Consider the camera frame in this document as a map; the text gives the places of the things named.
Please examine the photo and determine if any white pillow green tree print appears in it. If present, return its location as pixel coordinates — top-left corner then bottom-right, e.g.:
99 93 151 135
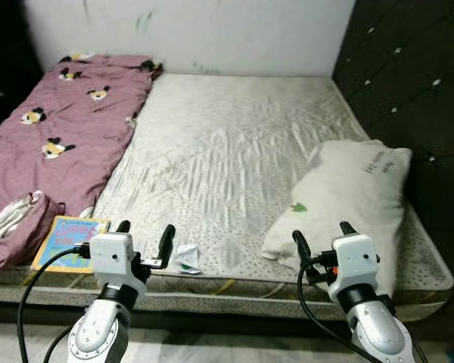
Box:
261 140 413 299

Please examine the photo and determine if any colourful children's picture book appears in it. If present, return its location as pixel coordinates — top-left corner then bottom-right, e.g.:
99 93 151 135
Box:
32 216 110 273

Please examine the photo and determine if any grey patterned bed base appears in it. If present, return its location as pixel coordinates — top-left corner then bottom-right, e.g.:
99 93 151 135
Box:
0 287 454 334

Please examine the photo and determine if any white quilted mattress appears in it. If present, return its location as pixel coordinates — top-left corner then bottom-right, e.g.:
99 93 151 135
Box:
0 73 454 297

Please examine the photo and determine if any white red striped cloth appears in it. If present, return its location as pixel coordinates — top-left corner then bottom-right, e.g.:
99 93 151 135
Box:
0 191 46 243

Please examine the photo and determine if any pink cartoon print blanket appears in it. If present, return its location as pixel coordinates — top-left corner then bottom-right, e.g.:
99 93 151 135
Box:
0 53 163 273

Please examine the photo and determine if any black tufted headboard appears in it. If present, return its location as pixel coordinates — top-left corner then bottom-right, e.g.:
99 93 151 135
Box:
333 0 454 254

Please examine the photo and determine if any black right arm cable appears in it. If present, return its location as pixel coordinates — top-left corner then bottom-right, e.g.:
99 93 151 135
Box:
296 259 372 363

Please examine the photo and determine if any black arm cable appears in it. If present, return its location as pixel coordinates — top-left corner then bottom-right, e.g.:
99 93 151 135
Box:
296 259 372 363
17 244 92 363

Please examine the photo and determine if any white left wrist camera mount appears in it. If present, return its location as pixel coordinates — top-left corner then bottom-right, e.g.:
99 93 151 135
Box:
89 232 137 285

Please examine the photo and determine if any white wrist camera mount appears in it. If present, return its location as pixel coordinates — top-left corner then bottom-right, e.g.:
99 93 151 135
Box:
89 232 137 285
329 233 381 302

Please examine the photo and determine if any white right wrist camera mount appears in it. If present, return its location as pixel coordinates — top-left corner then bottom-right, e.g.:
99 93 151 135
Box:
329 233 381 302

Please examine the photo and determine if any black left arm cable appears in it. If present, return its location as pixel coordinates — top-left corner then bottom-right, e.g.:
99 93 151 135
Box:
17 244 92 363

